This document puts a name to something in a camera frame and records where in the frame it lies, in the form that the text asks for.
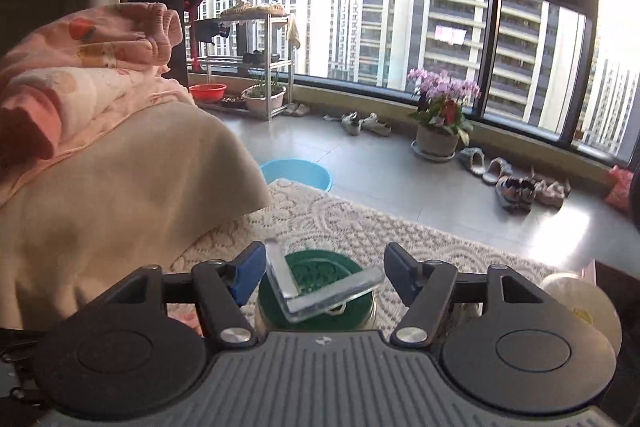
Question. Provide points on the white planter with green plant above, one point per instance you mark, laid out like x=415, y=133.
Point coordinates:
x=262, y=99

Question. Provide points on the red plastic bag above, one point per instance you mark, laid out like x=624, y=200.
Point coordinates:
x=620, y=187

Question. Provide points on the pair of pale slippers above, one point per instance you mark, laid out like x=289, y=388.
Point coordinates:
x=297, y=109

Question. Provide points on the grey slipper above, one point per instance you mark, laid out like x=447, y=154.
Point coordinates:
x=497, y=170
x=472, y=160

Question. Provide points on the pink printed clothes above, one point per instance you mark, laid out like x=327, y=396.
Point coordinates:
x=100, y=82

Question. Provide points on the blue plastic basin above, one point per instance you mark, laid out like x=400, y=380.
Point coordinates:
x=300, y=172

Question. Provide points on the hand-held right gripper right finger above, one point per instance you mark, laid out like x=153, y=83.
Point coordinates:
x=400, y=272

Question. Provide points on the white plastic jar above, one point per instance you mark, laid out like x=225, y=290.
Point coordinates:
x=580, y=302

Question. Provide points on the beige blanket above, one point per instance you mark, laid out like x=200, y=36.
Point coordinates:
x=125, y=187

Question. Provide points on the black cloth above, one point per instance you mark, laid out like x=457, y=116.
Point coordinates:
x=210, y=30

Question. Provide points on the pink floral cloth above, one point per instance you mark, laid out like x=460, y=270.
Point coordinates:
x=182, y=323

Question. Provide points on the grey shoe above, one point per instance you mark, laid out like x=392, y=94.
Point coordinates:
x=376, y=125
x=350, y=123

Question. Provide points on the dark sneaker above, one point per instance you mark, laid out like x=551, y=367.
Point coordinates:
x=507, y=195
x=527, y=193

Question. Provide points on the pair of beige shoes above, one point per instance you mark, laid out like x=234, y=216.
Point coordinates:
x=250, y=9

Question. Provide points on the pair of dark shoes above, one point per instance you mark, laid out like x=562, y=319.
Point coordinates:
x=257, y=56

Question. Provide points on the red plastic basin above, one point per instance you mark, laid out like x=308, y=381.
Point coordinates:
x=207, y=93

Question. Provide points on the green lid jar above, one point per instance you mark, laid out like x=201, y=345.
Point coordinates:
x=320, y=269

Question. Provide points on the metal angle bracket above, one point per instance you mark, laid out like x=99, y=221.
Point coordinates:
x=285, y=277

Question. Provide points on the potted pink orchid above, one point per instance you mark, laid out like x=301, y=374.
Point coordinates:
x=437, y=139

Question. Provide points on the metal shoe rack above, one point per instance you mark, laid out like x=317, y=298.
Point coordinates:
x=269, y=72

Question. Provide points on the pair of pink shoes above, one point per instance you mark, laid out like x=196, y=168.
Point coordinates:
x=550, y=193

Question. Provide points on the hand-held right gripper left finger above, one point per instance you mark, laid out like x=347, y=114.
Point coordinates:
x=250, y=269

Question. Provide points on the beige rag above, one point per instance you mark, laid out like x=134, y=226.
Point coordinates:
x=293, y=32

